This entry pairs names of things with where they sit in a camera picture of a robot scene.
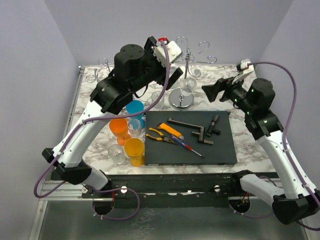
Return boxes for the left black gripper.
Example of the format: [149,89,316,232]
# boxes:
[129,37,183,93]

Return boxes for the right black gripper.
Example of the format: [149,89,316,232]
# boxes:
[202,72,256,114]

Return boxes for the clear tumbler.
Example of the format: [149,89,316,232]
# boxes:
[151,91,165,110]

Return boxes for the clear stemless wine glass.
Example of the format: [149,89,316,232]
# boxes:
[169,63,183,82]

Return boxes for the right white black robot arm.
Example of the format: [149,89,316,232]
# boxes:
[201,77,320,225]

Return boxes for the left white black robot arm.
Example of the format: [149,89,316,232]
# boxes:
[42,36,183,198]

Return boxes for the small clear wine glass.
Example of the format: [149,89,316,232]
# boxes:
[127,118,142,137]

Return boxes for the black t-shaped tool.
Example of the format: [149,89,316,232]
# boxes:
[206,114,221,137]

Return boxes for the blue plastic goblet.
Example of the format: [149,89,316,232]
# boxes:
[125,100,146,129]

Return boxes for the yellow utility knife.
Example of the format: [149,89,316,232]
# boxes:
[157,122,184,140]

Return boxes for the red blue screwdriver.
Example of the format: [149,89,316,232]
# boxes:
[171,135,204,158]

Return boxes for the dark grey tray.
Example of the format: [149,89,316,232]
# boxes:
[144,111,237,166]

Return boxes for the orange plastic goblet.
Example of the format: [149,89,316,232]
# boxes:
[109,118,131,146]

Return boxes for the yellow plastic cup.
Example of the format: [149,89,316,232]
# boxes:
[124,138,145,167]

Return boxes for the clear glass near front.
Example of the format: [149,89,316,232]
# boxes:
[108,144,126,164]

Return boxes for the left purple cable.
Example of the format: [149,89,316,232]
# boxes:
[33,41,172,221]

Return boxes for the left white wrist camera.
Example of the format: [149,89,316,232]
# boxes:
[153,37,183,67]

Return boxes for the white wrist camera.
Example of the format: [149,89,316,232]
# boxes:
[232,58,255,84]
[153,37,183,67]

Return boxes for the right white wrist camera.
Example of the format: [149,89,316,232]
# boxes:
[232,58,255,84]

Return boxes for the long black metal bracket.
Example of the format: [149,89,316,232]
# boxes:
[167,117,214,145]

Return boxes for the small chrome wire rack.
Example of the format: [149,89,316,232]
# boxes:
[85,57,114,84]

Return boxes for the yellow handled pliers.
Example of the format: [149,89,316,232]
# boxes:
[145,127,177,145]

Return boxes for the aluminium frame rail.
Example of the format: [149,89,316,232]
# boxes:
[40,180,244,201]

